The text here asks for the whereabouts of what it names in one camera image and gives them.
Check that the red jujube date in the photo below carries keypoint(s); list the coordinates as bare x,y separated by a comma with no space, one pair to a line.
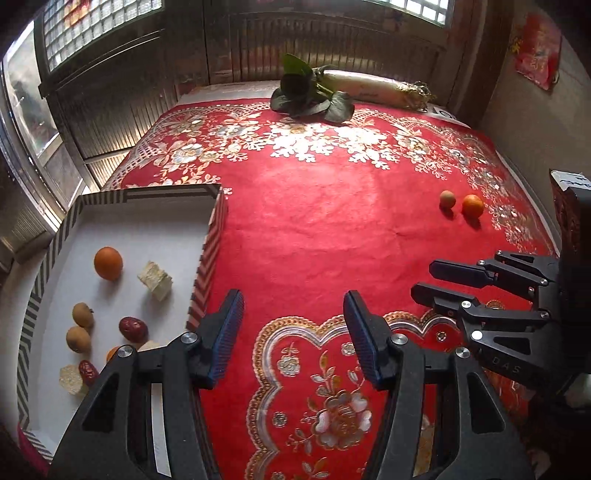
134,328
87,372

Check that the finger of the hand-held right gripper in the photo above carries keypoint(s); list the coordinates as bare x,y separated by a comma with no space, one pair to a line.
457,272
438,297

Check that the chevron striped cardboard box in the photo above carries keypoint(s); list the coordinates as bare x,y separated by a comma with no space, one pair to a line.
138,230

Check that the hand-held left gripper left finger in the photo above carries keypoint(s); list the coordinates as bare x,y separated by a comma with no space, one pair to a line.
229,332

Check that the red wall poster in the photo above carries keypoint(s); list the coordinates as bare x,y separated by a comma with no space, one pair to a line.
535,48

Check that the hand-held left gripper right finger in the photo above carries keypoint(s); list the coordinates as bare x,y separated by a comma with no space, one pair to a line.
362,337

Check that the orange tangerine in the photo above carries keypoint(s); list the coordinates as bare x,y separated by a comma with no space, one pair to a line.
108,263
473,206
112,353

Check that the red paper window decoration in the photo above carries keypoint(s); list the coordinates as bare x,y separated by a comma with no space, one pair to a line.
78,10

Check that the small brown longan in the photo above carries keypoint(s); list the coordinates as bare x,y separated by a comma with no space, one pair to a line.
447,199

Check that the pale cake cube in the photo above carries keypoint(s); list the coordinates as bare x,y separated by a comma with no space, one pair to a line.
155,280

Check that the white radish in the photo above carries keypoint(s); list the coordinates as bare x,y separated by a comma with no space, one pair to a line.
374,85

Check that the red embroidered tablecloth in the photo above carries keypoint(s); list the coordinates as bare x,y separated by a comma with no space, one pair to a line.
323,217

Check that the wide glass block window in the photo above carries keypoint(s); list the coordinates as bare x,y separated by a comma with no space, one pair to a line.
415,7

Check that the white paper label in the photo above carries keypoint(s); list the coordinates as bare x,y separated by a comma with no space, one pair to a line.
443,112

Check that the green leafy vegetable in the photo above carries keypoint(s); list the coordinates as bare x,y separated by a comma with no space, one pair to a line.
307,97

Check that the glass door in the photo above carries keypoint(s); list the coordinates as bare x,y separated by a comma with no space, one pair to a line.
30,92

